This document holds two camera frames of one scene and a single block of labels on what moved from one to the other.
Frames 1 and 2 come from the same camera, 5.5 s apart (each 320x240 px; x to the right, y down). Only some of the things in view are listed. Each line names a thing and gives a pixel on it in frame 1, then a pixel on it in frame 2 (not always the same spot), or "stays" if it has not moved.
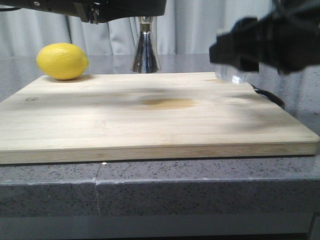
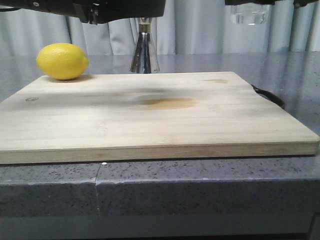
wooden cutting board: (152, 116) stays
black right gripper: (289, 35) → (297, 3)
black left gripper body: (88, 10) stays
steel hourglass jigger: (146, 59) stays
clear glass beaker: (229, 73) → (250, 13)
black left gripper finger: (112, 10) stays
